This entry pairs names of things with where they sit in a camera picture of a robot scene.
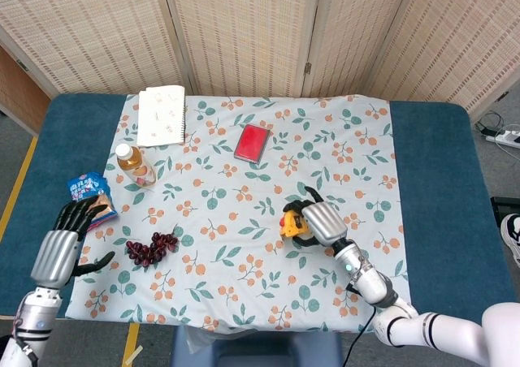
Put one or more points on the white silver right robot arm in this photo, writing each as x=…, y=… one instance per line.
x=373, y=281

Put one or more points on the dark red grape bunch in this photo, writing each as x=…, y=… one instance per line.
x=150, y=247

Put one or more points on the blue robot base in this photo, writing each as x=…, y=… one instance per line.
x=260, y=351

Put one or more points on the black floor object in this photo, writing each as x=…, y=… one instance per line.
x=501, y=206

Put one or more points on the wooden cabinet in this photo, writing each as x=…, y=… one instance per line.
x=20, y=95

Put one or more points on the blue snack bag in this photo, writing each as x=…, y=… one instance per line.
x=87, y=184

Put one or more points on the metal screen hinge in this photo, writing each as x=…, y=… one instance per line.
x=308, y=67

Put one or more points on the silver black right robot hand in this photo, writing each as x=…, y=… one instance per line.
x=325, y=225

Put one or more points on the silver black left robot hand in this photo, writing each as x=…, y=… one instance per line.
x=55, y=253

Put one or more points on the woven bamboo folding screen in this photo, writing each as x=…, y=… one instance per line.
x=243, y=30

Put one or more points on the white black sneaker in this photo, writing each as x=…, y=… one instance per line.
x=512, y=237

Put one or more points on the yellow tape measure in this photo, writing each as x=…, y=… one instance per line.
x=290, y=225

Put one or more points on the white power strip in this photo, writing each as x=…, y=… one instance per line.
x=505, y=138

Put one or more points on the blue padded table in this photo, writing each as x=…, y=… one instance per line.
x=438, y=204

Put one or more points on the peach juice bottle white cap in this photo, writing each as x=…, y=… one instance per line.
x=136, y=168

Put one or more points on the spiral notebook with red stamps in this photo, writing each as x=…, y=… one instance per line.
x=160, y=115

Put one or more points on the floral leaf print tablecloth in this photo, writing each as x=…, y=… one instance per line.
x=243, y=204

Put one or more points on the red ink pad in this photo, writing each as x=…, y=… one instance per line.
x=252, y=143

